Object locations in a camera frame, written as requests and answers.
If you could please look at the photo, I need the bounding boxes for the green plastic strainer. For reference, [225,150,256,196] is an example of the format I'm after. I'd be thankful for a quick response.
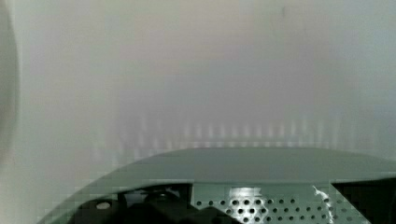
[37,148,395,224]

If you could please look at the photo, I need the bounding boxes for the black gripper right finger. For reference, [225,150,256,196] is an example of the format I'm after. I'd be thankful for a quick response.
[332,177,396,224]

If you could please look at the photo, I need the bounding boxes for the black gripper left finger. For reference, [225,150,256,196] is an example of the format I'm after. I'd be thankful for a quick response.
[67,184,241,224]

